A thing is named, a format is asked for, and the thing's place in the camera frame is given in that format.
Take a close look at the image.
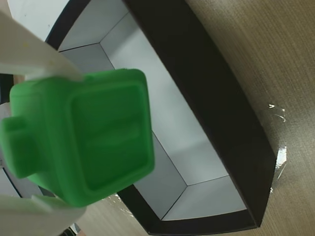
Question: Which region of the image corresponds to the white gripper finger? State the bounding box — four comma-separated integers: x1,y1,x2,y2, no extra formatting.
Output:
0,193,87,236
0,0,84,83

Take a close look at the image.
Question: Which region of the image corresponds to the green square plastic piece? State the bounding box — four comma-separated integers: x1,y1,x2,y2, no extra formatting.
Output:
0,68,156,208

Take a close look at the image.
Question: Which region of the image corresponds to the brown box with white inside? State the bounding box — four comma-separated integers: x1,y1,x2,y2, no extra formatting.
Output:
45,0,277,236

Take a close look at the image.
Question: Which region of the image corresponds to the glossy white sheet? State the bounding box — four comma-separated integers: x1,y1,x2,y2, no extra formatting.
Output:
6,0,75,43

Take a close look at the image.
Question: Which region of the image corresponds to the clear tape piece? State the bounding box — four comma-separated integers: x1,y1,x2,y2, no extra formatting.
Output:
269,146,288,195
105,193,135,218
267,102,287,124

